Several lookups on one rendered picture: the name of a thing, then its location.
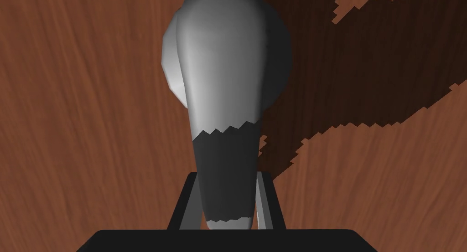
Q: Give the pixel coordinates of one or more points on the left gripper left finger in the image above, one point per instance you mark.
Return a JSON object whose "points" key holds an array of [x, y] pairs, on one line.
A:
{"points": [[186, 204]]}

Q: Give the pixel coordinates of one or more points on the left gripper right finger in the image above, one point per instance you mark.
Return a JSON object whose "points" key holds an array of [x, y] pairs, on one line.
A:
{"points": [[268, 204]]}

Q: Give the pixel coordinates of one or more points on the brown wooden door leaf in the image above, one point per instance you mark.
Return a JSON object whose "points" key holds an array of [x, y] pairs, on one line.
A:
{"points": [[73, 117]]}

